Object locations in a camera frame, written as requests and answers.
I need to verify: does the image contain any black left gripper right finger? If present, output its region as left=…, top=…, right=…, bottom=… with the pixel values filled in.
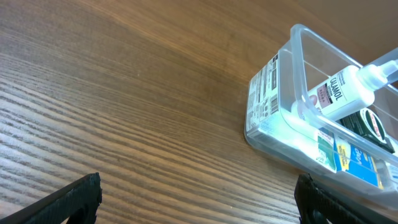
left=294, top=174, right=397, bottom=224

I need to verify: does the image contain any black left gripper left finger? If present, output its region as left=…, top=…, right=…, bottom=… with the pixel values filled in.
left=1, top=172, right=102, bottom=224

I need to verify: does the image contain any blue VapoDrops lozenge box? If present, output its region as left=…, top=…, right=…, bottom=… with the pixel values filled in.
left=333, top=137, right=384, bottom=193

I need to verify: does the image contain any green Zam-Buk ointment box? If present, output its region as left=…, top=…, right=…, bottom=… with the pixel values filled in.
left=339, top=108, right=395, bottom=154

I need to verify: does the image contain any white green Panadol box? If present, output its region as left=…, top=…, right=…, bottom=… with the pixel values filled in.
left=259, top=118, right=336, bottom=175

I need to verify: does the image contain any clear plastic container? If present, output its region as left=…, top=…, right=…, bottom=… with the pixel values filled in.
left=244, top=24, right=397, bottom=209

